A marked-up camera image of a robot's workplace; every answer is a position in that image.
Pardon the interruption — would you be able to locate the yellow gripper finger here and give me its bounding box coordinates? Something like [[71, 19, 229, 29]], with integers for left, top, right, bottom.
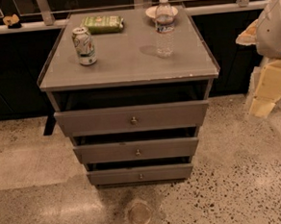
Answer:
[[249, 59, 281, 118], [235, 20, 258, 46]]

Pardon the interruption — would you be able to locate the grey top drawer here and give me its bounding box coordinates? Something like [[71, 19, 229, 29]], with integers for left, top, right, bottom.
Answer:
[[55, 100, 209, 137]]

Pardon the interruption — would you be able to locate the grey drawer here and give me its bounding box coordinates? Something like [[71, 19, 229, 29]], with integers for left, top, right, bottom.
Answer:
[[73, 137, 198, 164], [55, 100, 209, 137], [87, 163, 192, 186]]

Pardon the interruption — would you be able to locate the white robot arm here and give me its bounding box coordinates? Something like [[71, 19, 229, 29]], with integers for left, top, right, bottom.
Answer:
[[236, 0, 281, 118]]

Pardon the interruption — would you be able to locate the grey drawer cabinet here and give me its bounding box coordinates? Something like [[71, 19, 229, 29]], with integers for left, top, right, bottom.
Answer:
[[39, 9, 219, 173]]

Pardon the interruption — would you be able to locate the grey middle drawer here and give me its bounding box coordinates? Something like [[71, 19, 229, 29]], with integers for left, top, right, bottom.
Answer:
[[73, 137, 198, 164]]

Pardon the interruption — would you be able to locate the grey bottom drawer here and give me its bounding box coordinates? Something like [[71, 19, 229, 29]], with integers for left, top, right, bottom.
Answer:
[[87, 163, 192, 186]]

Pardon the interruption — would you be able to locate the clear plastic water bottle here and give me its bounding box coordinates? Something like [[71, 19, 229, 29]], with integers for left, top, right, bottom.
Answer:
[[155, 0, 175, 58]]

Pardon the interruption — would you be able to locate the white bowl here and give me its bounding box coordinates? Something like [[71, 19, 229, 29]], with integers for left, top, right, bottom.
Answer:
[[145, 6, 178, 21]]

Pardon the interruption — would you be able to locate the green snack bag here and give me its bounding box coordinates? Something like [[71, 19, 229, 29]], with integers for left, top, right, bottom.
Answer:
[[81, 15, 124, 35]]

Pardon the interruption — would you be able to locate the white green soda can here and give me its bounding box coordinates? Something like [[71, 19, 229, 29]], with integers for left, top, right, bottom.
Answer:
[[71, 27, 97, 65]]

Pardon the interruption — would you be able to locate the small yellow black object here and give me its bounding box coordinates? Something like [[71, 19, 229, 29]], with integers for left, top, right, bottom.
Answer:
[[3, 13, 21, 29]]

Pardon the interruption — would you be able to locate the metal glass railing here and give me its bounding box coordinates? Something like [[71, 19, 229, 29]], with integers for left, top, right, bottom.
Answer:
[[0, 0, 268, 34]]

